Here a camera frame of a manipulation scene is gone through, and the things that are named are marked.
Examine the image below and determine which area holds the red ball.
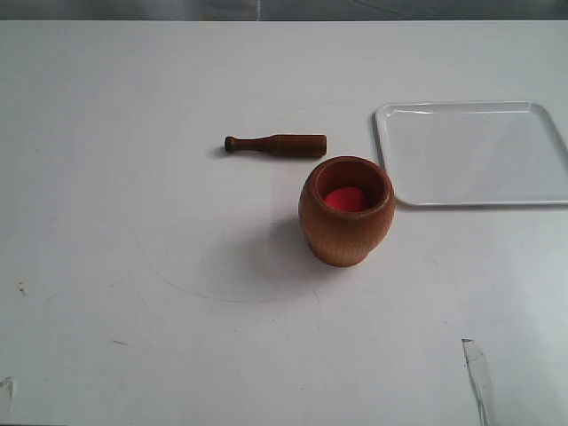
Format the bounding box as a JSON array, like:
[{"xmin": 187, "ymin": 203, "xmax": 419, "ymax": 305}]
[{"xmin": 324, "ymin": 186, "xmax": 370, "ymax": 212}]

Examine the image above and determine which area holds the brown wooden mortar bowl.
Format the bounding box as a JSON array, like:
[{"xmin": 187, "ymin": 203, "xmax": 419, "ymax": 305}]
[{"xmin": 298, "ymin": 156, "xmax": 395, "ymax": 267}]

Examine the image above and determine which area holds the clear tape strip right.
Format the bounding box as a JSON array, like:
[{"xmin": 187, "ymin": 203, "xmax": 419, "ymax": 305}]
[{"xmin": 461, "ymin": 338, "xmax": 497, "ymax": 426}]

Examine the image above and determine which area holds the brown wooden pestle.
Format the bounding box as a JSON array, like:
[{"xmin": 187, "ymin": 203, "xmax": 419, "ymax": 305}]
[{"xmin": 225, "ymin": 134, "xmax": 327, "ymax": 158}]

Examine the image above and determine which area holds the white square tray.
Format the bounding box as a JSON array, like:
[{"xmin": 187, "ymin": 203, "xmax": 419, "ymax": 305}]
[{"xmin": 374, "ymin": 101, "xmax": 567, "ymax": 208}]

